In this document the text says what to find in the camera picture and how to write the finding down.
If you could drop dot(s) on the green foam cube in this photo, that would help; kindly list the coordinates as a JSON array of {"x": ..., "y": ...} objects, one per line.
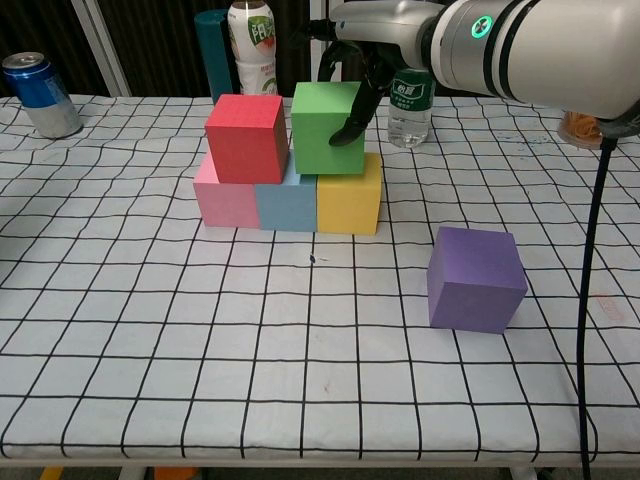
[{"x": 320, "y": 130}]

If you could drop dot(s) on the dark partition panel white frame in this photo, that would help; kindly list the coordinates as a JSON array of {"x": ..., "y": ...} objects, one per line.
[
  {"x": 160, "y": 45},
  {"x": 40, "y": 25}
]

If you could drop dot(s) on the white drink bottle yellow cap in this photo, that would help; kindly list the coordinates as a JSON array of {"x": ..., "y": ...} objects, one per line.
[{"x": 257, "y": 50}]

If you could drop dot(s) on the red foam cube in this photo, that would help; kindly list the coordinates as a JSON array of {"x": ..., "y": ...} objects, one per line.
[{"x": 245, "y": 140}]

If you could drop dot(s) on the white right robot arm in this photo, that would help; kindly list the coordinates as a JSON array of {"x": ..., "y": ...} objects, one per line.
[{"x": 540, "y": 55}]

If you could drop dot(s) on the yellow floor tape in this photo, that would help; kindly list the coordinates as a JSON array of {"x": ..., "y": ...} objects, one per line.
[{"x": 51, "y": 474}]

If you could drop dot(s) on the purple foam cube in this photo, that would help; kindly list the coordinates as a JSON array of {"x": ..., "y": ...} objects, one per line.
[{"x": 475, "y": 280}]

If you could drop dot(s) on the blue silver soda can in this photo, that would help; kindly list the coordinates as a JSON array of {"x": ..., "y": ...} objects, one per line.
[{"x": 45, "y": 97}]

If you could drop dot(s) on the teal box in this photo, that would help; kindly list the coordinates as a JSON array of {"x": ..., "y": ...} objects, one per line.
[{"x": 212, "y": 50}]

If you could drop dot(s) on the pink foam cube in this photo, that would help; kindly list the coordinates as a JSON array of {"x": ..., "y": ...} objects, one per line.
[{"x": 225, "y": 205}]

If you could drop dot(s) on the clear water bottle green label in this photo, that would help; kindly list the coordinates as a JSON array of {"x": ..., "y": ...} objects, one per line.
[{"x": 410, "y": 115}]

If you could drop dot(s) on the yellow foam cube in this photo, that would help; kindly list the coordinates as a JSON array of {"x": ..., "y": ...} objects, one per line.
[{"x": 350, "y": 205}]

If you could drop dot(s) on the white black checkered tablecloth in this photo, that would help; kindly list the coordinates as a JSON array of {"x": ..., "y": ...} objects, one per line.
[{"x": 300, "y": 375}]

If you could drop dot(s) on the light blue foam cube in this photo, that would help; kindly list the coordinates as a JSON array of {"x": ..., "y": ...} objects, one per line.
[{"x": 285, "y": 205}]

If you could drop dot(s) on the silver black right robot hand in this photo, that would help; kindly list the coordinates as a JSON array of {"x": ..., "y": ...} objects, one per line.
[{"x": 380, "y": 25}]

